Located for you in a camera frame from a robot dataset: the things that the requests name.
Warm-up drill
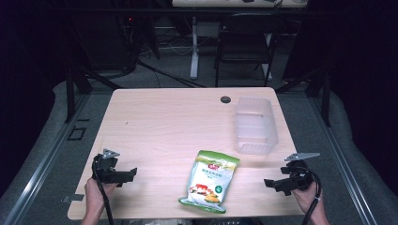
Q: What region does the person's left hand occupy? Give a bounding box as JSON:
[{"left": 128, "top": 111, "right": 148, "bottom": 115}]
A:
[{"left": 84, "top": 177, "right": 118, "bottom": 216}]

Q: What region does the black folding chair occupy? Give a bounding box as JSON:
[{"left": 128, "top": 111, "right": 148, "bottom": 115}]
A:
[{"left": 213, "top": 12, "right": 286, "bottom": 88}]

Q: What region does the dark computer tower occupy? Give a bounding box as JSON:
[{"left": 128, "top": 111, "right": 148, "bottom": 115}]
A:
[{"left": 76, "top": 13, "right": 140, "bottom": 72}]

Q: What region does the green and white snack bag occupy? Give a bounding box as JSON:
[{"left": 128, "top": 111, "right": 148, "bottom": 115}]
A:
[{"left": 177, "top": 149, "right": 241, "bottom": 215}]

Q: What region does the aluminium floor rail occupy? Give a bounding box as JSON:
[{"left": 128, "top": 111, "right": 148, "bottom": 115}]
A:
[
  {"left": 308, "top": 93, "right": 380, "bottom": 225},
  {"left": 0, "top": 93, "right": 92, "bottom": 225}
]

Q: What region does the black tape rectangle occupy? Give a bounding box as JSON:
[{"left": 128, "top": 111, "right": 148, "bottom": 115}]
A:
[{"left": 66, "top": 125, "right": 88, "bottom": 142}]

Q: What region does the black floor cable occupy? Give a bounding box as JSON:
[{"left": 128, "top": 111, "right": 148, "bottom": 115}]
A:
[{"left": 135, "top": 59, "right": 207, "bottom": 89}]

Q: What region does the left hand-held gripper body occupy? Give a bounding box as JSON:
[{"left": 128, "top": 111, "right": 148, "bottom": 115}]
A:
[{"left": 92, "top": 148, "right": 126, "bottom": 185}]

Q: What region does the grey tape strip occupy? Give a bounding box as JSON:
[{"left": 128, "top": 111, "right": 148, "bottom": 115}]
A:
[{"left": 60, "top": 193, "right": 85, "bottom": 204}]

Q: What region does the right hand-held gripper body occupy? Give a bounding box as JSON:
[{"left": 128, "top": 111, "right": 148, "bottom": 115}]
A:
[{"left": 280, "top": 152, "right": 321, "bottom": 192}]

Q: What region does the black metal stand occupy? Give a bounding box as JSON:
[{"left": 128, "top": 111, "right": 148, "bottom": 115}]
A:
[
  {"left": 274, "top": 65, "right": 332, "bottom": 128},
  {"left": 63, "top": 64, "right": 124, "bottom": 125}
]

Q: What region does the white desk leg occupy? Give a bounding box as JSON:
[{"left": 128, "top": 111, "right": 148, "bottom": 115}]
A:
[{"left": 190, "top": 15, "right": 202, "bottom": 81}]

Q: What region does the clear plastic storage bin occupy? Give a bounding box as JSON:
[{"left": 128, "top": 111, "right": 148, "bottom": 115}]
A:
[{"left": 234, "top": 96, "right": 280, "bottom": 157}]

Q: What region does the person's right hand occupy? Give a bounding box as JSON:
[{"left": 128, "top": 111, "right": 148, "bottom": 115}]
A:
[{"left": 292, "top": 186, "right": 324, "bottom": 217}]

